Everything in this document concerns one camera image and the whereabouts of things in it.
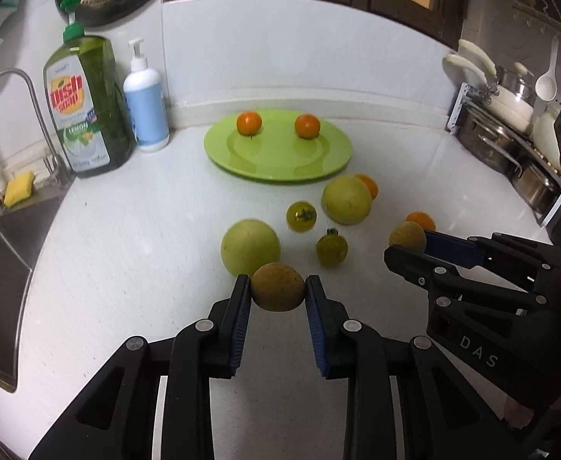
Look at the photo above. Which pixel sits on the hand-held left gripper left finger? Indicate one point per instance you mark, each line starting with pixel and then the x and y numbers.
pixel 242 316

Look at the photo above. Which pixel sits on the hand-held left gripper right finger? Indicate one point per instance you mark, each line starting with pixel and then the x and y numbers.
pixel 315 326

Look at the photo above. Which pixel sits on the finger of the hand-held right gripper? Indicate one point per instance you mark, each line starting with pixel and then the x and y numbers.
pixel 410 268
pixel 453 249

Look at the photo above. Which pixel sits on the brown kiwi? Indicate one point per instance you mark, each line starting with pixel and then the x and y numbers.
pixel 406 237
pixel 278 286

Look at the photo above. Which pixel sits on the orange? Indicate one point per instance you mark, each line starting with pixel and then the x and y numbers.
pixel 249 123
pixel 370 184
pixel 421 219
pixel 307 126

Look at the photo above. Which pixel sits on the green apple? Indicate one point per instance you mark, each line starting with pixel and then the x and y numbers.
pixel 249 244

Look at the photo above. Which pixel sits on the green tomato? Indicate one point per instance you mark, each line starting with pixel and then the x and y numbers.
pixel 332 249
pixel 301 217

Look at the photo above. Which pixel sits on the yellow-green round fruit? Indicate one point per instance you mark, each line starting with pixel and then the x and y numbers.
pixel 346 200

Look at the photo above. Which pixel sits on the green plate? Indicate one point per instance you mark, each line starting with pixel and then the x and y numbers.
pixel 271 158

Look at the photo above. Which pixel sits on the person's right hand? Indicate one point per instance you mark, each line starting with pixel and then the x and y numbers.
pixel 519 412

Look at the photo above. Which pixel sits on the small stainless steel pot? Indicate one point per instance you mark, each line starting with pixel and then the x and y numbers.
pixel 534 187

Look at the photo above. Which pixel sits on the large stainless steel pot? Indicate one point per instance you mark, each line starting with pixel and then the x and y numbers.
pixel 486 139

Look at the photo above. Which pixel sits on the white container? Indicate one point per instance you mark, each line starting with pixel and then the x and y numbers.
pixel 546 136

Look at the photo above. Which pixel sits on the white ladle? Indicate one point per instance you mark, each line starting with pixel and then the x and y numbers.
pixel 545 86

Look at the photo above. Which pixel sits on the white blue pump bottle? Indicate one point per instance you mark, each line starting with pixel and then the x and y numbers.
pixel 146 105

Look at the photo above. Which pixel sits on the steel sink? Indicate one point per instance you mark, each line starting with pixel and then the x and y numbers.
pixel 2 273

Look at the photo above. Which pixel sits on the yellow sponge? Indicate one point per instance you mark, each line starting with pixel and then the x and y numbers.
pixel 19 188

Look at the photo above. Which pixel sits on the green dish soap bottle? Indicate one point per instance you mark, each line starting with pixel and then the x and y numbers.
pixel 93 86

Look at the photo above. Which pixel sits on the chrome gooseneck faucet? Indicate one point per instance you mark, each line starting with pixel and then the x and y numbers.
pixel 41 120

